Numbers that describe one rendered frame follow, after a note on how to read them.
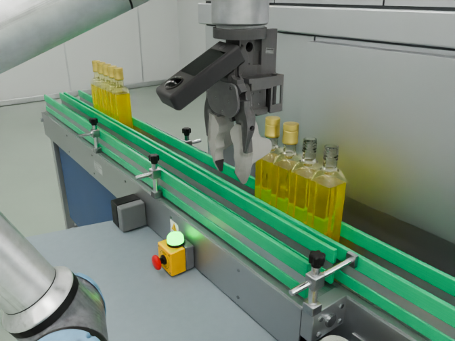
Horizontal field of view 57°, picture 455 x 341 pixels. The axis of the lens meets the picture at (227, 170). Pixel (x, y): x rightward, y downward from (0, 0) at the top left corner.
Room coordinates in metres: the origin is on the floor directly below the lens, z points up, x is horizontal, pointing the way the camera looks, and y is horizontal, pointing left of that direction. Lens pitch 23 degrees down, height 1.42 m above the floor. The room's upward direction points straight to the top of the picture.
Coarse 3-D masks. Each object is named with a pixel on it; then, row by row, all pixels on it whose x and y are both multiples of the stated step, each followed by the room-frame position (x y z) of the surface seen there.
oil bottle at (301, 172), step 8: (296, 168) 0.83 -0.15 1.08; (304, 168) 0.82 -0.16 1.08; (312, 168) 0.81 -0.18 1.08; (296, 176) 0.83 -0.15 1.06; (304, 176) 0.81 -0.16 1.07; (296, 184) 0.83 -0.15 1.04; (304, 184) 0.81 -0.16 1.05; (296, 192) 0.83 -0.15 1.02; (304, 192) 0.81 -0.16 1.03; (288, 200) 0.85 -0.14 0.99; (296, 200) 0.82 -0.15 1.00; (304, 200) 0.81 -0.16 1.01; (288, 208) 0.84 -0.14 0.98; (296, 208) 0.82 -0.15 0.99; (304, 208) 0.81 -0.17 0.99; (296, 216) 0.82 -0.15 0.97; (304, 216) 0.80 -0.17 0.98
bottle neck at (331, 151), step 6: (330, 144) 0.81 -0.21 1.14; (324, 150) 0.79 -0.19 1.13; (330, 150) 0.78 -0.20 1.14; (336, 150) 0.78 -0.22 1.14; (324, 156) 0.79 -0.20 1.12; (330, 156) 0.78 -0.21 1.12; (336, 156) 0.78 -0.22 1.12; (324, 162) 0.79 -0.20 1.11; (330, 162) 0.78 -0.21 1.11; (336, 162) 0.78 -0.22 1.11; (324, 168) 0.79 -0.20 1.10; (330, 168) 0.78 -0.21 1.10; (336, 168) 0.79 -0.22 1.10
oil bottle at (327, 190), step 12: (312, 180) 0.79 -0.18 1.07; (324, 180) 0.77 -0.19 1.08; (336, 180) 0.77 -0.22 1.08; (312, 192) 0.79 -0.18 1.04; (324, 192) 0.77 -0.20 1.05; (336, 192) 0.77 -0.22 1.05; (312, 204) 0.79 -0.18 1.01; (324, 204) 0.76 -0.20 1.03; (336, 204) 0.77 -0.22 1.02; (312, 216) 0.79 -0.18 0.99; (324, 216) 0.76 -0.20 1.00; (336, 216) 0.77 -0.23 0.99; (324, 228) 0.76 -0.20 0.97; (336, 228) 0.78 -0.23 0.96; (336, 240) 0.78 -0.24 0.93
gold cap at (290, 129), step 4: (284, 124) 0.88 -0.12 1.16; (288, 124) 0.88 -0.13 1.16; (292, 124) 0.88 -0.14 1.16; (296, 124) 0.88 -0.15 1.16; (284, 128) 0.88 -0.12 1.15; (288, 128) 0.87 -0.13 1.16; (292, 128) 0.87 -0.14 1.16; (296, 128) 0.87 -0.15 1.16; (284, 132) 0.88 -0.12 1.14; (288, 132) 0.87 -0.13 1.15; (292, 132) 0.87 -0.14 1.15; (296, 132) 0.87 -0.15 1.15; (284, 136) 0.88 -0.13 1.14; (288, 136) 0.87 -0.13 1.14; (292, 136) 0.87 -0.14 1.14; (296, 136) 0.87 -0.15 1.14; (284, 140) 0.88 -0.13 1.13; (288, 140) 0.87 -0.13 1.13; (292, 140) 0.87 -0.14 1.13; (296, 140) 0.87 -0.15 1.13; (288, 144) 0.87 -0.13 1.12; (292, 144) 0.87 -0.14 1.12
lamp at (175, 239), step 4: (172, 232) 0.94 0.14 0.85; (176, 232) 0.94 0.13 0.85; (180, 232) 0.94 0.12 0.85; (168, 236) 0.93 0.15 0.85; (172, 236) 0.92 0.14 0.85; (176, 236) 0.92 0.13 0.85; (180, 236) 0.92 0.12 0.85; (168, 240) 0.92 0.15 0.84; (172, 240) 0.91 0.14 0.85; (176, 240) 0.91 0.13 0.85; (180, 240) 0.92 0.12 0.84; (168, 244) 0.92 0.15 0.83; (172, 244) 0.91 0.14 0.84; (176, 244) 0.91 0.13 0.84; (180, 244) 0.92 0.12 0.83
